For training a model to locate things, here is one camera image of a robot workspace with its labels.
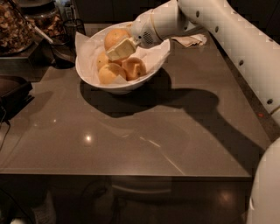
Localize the white paper bowl liner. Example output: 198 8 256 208
73 27 171 86

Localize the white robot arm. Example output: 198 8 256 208
106 0 280 224

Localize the white ceramic bowl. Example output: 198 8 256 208
75 20 172 95

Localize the glass jar of dried snacks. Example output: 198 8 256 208
0 0 33 56

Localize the black cable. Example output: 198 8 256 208
0 106 12 152

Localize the crumpled beige napkin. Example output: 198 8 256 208
172 34 207 47

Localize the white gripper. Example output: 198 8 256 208
106 10 163 61

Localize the dark box at left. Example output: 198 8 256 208
0 75 32 121

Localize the white spoon handle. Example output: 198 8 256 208
27 21 53 44

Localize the orange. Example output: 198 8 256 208
96 52 109 70
122 57 146 81
104 28 130 52
98 63 126 84

